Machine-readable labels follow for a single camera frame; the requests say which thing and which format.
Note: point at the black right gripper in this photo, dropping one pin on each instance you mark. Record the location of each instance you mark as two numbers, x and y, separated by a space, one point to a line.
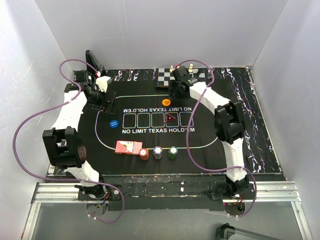
172 85

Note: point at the green poker chip stack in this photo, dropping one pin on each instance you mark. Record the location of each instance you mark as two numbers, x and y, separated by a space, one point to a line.
172 152

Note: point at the black poker table mat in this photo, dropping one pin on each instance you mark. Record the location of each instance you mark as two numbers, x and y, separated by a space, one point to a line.
140 113

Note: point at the yellow big blind button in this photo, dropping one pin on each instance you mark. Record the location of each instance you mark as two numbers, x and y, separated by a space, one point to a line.
166 102

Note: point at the red-backed playing card deck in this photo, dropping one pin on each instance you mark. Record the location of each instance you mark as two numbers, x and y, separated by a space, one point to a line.
136 148

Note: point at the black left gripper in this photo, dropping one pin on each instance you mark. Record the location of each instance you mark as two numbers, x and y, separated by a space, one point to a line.
104 104

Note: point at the black card dealer shoe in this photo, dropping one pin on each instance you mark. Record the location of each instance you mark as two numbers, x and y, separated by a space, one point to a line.
91 59

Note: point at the red playing card box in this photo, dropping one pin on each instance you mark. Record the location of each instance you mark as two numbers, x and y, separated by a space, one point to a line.
124 147

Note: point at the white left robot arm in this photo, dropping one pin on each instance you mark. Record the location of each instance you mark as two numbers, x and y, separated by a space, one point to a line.
63 144

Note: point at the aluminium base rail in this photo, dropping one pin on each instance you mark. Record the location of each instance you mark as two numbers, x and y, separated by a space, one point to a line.
266 191

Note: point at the black white chessboard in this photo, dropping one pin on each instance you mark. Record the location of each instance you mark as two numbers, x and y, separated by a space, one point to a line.
164 76

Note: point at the black triangular all-in marker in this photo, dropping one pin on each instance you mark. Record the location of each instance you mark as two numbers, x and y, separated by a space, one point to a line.
168 117

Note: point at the white chess piece right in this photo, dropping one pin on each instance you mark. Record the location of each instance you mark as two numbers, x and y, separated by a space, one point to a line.
190 69

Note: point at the red poker chip stack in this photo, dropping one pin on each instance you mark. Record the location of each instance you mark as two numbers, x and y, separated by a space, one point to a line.
144 154

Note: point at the white chess piece left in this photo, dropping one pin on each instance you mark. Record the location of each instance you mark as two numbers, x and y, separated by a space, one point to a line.
171 68

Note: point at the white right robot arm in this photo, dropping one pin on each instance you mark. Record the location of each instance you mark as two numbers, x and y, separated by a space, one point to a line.
229 124

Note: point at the white chess piece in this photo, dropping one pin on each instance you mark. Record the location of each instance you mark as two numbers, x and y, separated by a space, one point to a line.
190 69
171 68

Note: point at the blue small blind button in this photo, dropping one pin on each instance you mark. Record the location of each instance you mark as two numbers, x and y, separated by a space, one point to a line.
114 123

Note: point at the black case corner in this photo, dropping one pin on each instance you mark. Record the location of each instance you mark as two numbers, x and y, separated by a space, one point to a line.
229 232

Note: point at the blue poker chip stack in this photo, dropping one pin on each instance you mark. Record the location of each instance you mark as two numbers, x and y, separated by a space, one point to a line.
157 152

